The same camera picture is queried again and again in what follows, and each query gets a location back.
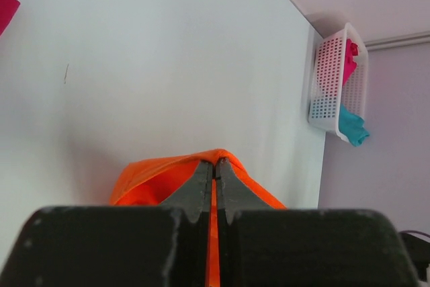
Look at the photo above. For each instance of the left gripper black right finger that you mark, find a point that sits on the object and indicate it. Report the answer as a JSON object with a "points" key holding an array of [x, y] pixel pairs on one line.
{"points": [[262, 246]]}

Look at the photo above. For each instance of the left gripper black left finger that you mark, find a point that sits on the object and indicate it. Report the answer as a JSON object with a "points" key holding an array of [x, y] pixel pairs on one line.
{"points": [[164, 245]]}

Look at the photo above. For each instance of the orange t shirt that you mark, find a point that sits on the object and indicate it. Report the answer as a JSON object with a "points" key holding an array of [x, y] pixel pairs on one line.
{"points": [[150, 182]]}

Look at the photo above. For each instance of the white plastic basket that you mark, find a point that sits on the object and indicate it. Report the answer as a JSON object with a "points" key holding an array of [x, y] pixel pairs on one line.
{"points": [[327, 92]]}

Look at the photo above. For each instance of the teal t shirt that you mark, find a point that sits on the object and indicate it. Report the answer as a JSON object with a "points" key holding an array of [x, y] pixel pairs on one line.
{"points": [[352, 126]]}

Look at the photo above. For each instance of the crimson t shirt in basket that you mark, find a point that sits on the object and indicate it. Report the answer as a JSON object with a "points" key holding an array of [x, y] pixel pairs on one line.
{"points": [[351, 51]]}

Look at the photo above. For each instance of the folded crimson t shirt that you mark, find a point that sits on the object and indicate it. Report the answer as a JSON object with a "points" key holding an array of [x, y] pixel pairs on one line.
{"points": [[8, 9]]}

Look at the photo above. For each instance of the aluminium frame rail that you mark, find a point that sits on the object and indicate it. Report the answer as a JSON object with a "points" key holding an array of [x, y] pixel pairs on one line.
{"points": [[398, 41]]}

